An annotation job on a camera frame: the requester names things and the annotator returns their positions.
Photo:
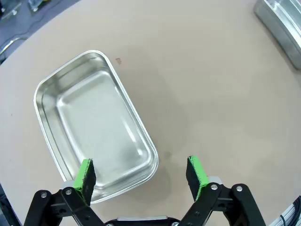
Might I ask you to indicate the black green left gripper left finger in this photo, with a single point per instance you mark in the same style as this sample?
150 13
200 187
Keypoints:
80 179

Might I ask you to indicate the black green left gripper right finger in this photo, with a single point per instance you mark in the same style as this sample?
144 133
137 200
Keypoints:
200 174

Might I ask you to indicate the rectangular steel container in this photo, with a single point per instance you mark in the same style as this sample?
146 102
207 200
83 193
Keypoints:
98 122
279 26

